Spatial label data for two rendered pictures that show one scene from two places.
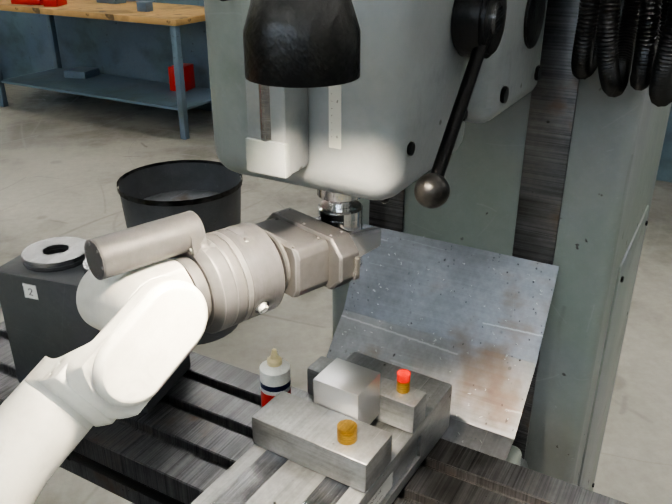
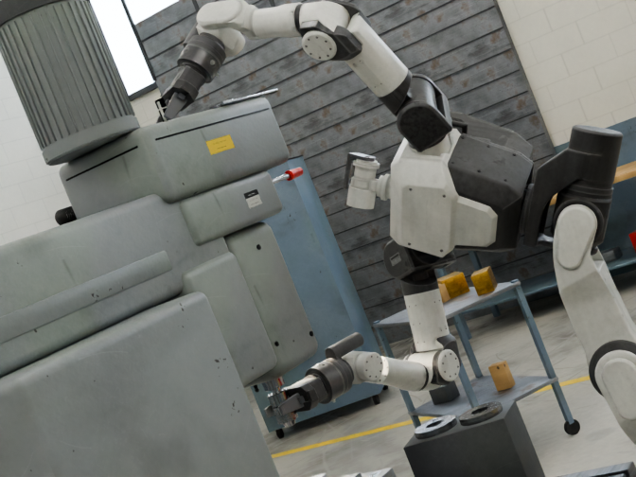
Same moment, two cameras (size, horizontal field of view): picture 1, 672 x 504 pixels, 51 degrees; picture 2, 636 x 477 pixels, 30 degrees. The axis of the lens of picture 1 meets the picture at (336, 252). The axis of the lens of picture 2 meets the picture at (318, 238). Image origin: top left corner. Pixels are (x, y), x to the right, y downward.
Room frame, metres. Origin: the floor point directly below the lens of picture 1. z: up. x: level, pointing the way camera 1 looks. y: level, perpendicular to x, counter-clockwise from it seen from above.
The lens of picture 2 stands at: (3.25, 0.37, 1.66)
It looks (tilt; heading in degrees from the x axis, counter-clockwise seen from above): 2 degrees down; 184
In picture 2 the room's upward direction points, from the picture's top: 22 degrees counter-clockwise
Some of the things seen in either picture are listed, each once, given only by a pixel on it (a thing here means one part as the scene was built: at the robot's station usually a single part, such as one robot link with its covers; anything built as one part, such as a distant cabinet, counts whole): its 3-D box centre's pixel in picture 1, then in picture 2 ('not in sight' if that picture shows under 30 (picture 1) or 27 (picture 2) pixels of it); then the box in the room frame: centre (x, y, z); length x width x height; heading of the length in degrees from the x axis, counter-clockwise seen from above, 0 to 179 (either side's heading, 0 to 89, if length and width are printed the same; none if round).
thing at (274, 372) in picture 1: (275, 383); not in sight; (0.78, 0.08, 0.97); 0.04 x 0.04 x 0.11
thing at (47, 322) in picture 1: (96, 317); (474, 463); (0.88, 0.34, 1.02); 0.22 x 0.12 x 0.20; 71
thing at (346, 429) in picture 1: (347, 432); not in sight; (0.61, -0.01, 1.04); 0.02 x 0.02 x 0.02
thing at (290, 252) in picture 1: (271, 263); (312, 390); (0.62, 0.06, 1.23); 0.13 x 0.12 x 0.10; 43
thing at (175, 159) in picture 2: not in sight; (179, 163); (0.69, -0.01, 1.81); 0.47 x 0.26 x 0.16; 151
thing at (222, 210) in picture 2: not in sight; (194, 221); (0.72, -0.03, 1.68); 0.34 x 0.24 x 0.10; 151
